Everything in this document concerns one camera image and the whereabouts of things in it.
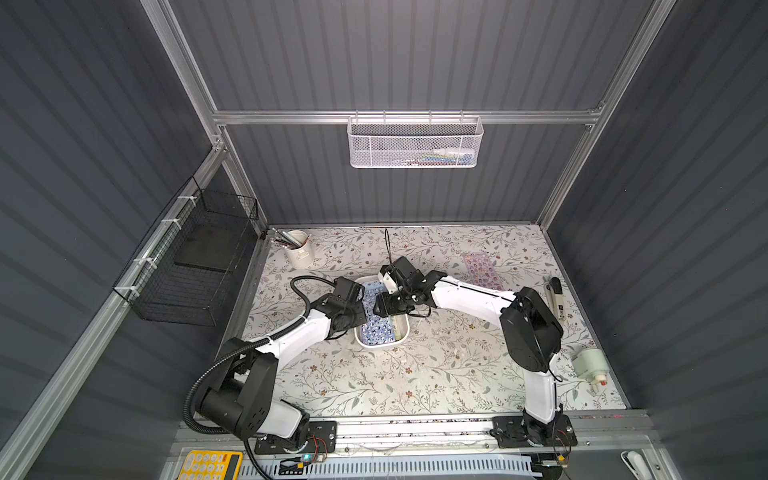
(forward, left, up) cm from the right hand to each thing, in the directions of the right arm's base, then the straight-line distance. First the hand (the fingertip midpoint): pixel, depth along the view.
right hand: (381, 309), depth 88 cm
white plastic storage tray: (-5, -7, -2) cm, 9 cm away
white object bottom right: (-37, -60, -5) cm, 71 cm away
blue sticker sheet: (-6, +1, -3) cm, 6 cm away
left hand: (-2, +6, -2) cm, 6 cm away
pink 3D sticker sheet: (+21, -36, -9) cm, 43 cm away
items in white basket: (+39, -20, +27) cm, 51 cm away
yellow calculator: (-38, +39, -6) cm, 55 cm away
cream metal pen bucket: (+21, +28, 0) cm, 34 cm away
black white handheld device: (+7, -56, -5) cm, 57 cm away
